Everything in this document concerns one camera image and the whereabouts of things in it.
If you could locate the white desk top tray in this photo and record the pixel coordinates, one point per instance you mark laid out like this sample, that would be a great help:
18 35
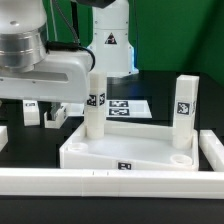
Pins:
128 146

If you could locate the white U-shaped marker base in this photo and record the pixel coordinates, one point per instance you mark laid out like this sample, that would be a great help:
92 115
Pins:
114 109

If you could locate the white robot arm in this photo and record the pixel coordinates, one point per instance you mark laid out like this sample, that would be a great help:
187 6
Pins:
33 67

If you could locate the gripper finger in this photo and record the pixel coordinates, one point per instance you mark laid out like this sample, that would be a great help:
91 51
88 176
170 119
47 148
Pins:
55 106

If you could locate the white L-shaped obstacle fence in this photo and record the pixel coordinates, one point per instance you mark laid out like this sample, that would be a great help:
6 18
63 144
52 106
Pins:
111 183

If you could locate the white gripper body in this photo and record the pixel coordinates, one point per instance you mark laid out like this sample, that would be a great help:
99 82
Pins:
60 77

